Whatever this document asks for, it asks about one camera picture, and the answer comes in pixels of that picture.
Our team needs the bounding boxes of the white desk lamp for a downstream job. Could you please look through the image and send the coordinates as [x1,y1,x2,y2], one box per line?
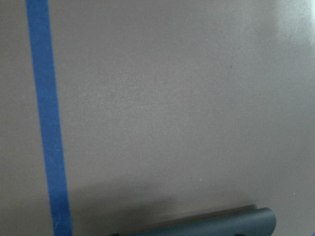
[109,207,278,236]

